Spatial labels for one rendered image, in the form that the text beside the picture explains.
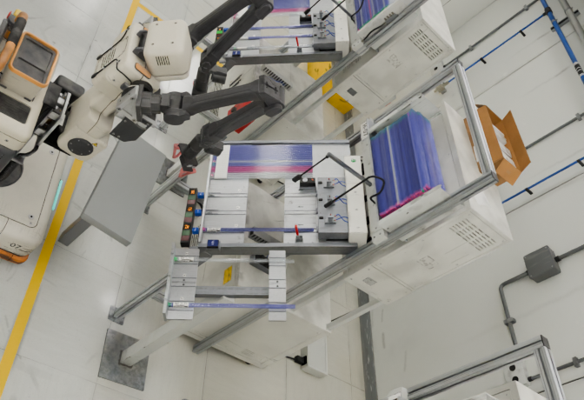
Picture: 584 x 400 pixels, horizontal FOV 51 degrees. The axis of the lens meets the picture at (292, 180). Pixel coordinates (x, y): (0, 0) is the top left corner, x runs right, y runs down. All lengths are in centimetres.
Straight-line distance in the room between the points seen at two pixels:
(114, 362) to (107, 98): 133
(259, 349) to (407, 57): 192
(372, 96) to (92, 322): 215
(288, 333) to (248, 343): 24
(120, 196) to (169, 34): 83
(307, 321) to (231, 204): 76
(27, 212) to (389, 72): 224
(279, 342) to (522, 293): 151
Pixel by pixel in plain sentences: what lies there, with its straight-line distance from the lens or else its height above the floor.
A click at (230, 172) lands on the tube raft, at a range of 308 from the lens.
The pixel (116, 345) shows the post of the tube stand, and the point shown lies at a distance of 325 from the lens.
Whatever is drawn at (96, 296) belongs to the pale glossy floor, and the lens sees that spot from 330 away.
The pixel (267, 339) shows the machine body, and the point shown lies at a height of 33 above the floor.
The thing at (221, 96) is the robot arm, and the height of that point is 143.
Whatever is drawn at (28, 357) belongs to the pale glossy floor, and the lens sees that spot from 303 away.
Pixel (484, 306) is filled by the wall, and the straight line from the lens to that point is 413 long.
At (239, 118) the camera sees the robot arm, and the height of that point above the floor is 137.
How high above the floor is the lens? 260
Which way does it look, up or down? 32 degrees down
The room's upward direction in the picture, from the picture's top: 54 degrees clockwise
